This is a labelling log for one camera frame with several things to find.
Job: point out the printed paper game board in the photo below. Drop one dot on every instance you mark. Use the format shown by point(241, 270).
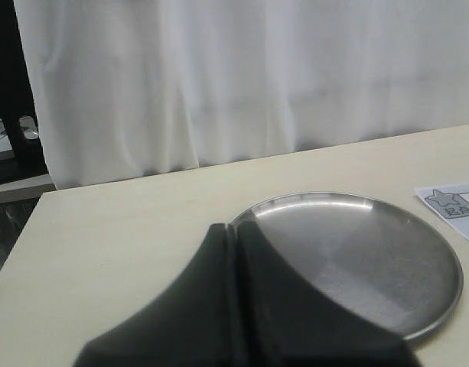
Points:
point(450, 203)

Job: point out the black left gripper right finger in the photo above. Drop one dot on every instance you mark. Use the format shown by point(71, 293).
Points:
point(288, 322)

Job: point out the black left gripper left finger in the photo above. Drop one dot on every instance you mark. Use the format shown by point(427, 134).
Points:
point(191, 323)

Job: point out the round stainless steel plate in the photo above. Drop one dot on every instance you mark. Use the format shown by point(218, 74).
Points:
point(374, 258)

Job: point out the dark furniture behind curtain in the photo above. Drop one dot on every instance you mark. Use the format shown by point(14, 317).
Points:
point(16, 101)

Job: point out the white curtain backdrop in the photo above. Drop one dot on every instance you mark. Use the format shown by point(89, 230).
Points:
point(126, 89)

